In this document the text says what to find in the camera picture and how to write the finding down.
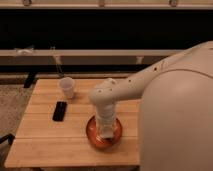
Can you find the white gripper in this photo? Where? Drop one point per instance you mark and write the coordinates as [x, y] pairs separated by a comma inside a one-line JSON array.
[[105, 117]]

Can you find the white sponge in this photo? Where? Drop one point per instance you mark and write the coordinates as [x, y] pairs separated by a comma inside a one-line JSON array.
[[107, 134]]

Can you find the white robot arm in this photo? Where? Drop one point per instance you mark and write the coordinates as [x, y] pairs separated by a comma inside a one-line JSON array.
[[175, 122]]

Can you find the orange ceramic bowl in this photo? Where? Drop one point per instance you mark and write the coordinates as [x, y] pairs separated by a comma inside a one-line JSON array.
[[103, 139]]

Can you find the black remote control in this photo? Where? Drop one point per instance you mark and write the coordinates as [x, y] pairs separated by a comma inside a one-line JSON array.
[[59, 111]]

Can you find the white plastic cup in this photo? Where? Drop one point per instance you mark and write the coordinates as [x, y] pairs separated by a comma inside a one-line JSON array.
[[66, 84]]

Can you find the wooden table board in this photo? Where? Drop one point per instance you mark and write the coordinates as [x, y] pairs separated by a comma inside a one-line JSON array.
[[42, 142]]

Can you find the black table leg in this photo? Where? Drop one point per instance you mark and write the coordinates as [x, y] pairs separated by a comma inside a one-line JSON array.
[[30, 79]]

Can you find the black clamp at table edge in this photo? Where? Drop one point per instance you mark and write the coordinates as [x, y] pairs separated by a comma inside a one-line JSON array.
[[9, 138]]

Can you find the grey metal rail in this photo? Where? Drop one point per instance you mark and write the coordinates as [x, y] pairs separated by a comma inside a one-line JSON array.
[[32, 57]]

